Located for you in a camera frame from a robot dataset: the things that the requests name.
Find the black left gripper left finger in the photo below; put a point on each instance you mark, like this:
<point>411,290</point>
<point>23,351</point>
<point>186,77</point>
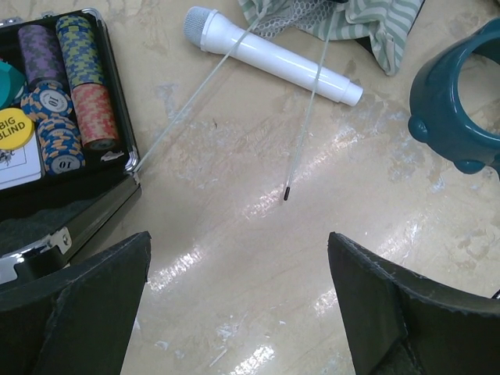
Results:
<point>77,320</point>

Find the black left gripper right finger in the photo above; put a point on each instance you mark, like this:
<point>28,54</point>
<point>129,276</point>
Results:
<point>400,322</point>

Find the green striped pet tent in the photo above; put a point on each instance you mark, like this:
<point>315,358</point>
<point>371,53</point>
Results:
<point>382,27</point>

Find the teal pet bowl stand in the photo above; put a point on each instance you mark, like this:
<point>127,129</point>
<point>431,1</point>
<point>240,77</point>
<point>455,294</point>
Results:
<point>437,117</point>

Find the black poker chip case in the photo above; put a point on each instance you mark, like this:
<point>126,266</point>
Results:
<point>45,223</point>

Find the white playing card deck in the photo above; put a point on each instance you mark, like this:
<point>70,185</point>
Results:
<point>22,165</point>

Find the red poker chip stack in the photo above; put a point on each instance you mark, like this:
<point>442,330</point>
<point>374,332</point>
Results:
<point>95,117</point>

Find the yellow big blind button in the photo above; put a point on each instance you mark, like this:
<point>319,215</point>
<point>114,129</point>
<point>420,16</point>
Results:
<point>16,129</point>

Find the teal dealer button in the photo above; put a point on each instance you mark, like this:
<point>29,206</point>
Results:
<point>13,85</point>

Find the purple poker chip stack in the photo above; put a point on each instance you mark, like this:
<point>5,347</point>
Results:
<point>42,56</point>

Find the green yellow chip stack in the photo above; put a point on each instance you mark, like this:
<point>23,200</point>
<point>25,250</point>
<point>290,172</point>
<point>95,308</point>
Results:
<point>79,51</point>

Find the white toy microphone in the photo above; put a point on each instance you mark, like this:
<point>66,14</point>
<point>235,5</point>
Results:
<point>280,62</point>

